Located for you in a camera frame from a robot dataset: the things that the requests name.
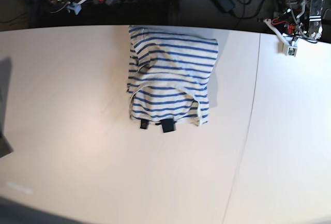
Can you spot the blue white striped T-shirt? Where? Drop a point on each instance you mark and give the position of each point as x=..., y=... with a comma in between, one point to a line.
x=168, y=75

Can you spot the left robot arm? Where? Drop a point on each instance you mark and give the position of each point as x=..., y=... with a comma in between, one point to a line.
x=301, y=19

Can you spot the white label sticker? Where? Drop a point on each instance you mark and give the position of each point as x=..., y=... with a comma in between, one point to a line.
x=19, y=188

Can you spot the dark cloth at left edge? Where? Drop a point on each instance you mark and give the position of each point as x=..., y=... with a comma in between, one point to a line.
x=5, y=147

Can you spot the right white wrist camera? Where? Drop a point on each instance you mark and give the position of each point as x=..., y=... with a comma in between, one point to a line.
x=75, y=7

